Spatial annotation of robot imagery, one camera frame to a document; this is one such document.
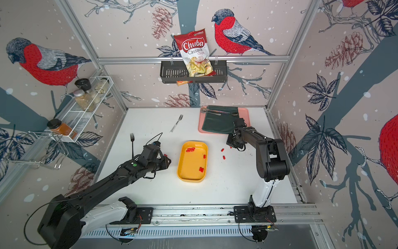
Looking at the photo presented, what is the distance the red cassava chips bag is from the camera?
0.83 m

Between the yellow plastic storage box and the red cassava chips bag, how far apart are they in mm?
395

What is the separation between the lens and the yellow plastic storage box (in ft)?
2.77
